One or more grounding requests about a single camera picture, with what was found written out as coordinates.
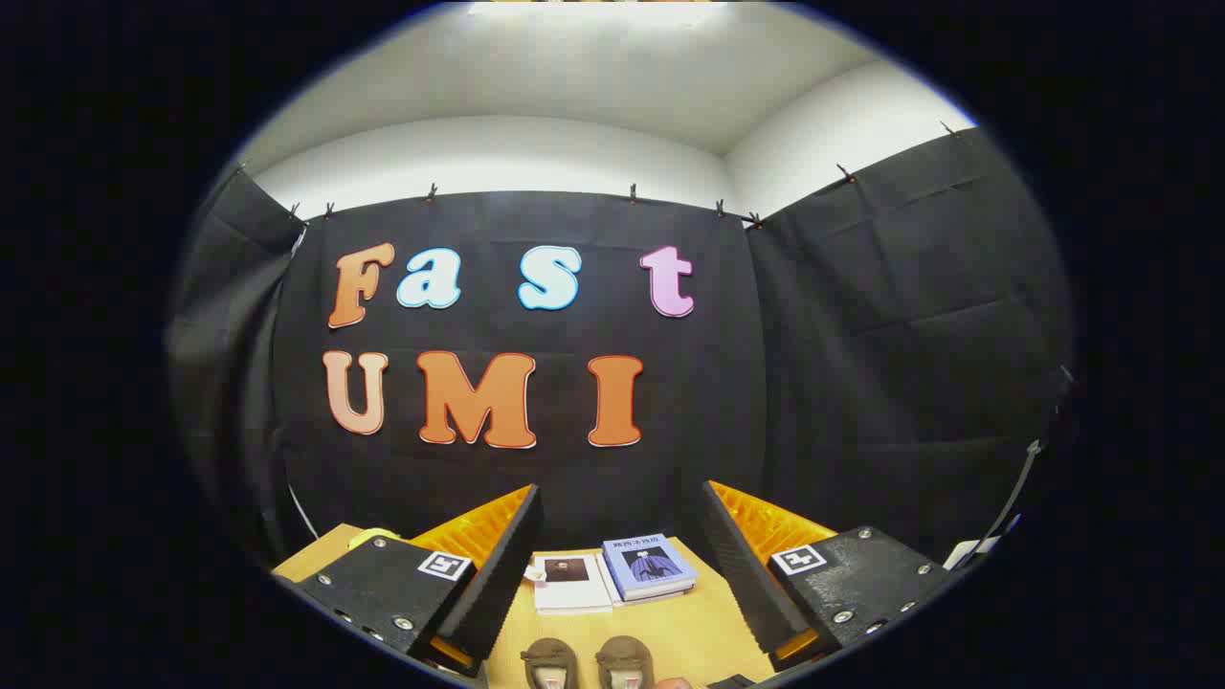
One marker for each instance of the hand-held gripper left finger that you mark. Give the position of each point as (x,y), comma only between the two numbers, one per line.
(502,574)

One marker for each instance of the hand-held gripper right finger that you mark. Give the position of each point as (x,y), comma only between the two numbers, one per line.
(742,574)

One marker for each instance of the brown fluffy shoe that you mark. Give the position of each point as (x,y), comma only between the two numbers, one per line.
(550,655)
(624,653)

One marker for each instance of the white book with dark photo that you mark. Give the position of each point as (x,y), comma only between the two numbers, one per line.
(572,593)

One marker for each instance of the blue book with figure cover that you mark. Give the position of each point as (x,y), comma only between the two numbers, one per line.
(649,566)

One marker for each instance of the white paperback book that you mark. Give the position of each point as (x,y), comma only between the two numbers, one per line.
(611,586)

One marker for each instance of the yellow plush toy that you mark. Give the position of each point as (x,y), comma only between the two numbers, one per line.
(373,537)

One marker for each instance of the white paper card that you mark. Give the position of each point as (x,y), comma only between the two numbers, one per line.
(962,553)

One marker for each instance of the ceiling light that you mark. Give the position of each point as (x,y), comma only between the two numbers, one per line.
(593,11)

